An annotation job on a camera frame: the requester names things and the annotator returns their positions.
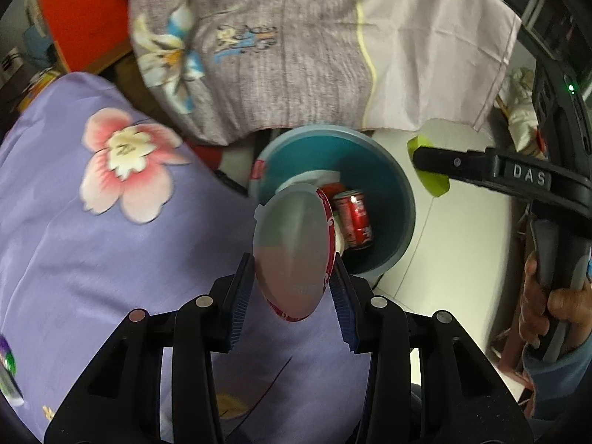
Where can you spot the yellow printed packet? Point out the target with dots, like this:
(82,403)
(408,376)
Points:
(39,85)

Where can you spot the blue plastic trash bin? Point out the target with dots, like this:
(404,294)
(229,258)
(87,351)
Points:
(374,171)

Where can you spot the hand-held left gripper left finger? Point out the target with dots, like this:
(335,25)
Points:
(240,307)

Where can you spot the red mat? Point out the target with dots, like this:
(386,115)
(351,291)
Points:
(78,14)

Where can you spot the grey floral bedsheet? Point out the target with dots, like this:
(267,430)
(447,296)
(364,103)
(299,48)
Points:
(300,55)

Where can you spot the lime green object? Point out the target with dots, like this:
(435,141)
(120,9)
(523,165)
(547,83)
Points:
(437,185)

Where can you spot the person's right forearm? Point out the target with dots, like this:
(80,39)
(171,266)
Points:
(555,379)

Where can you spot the red soda can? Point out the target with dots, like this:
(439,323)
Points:
(355,222)

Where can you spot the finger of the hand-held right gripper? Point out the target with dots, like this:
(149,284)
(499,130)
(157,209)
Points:
(455,163)

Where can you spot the purple floral blanket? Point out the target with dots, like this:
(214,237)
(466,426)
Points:
(92,263)

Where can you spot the red bowl with translucent lid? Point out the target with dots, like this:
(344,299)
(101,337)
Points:
(291,249)

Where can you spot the green and purple packet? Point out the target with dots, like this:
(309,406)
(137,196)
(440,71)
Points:
(7,365)

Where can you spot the person's right hand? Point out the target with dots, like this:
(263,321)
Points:
(573,310)

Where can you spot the small red label card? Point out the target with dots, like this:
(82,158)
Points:
(259,169)

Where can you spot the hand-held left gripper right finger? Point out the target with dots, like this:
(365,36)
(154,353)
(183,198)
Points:
(344,307)

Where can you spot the white crumpled cloth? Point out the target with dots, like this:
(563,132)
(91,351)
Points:
(522,111)

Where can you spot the white paper towel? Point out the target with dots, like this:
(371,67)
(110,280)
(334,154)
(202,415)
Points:
(314,178)

